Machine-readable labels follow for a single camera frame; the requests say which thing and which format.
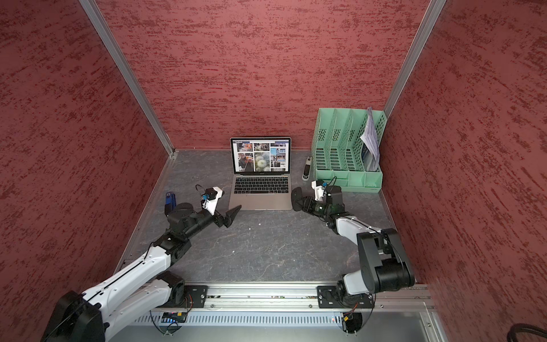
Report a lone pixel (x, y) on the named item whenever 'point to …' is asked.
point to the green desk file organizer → (337, 149)
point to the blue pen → (170, 199)
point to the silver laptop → (261, 167)
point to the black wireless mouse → (297, 199)
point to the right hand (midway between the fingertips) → (296, 204)
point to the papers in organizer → (370, 150)
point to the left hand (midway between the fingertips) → (231, 202)
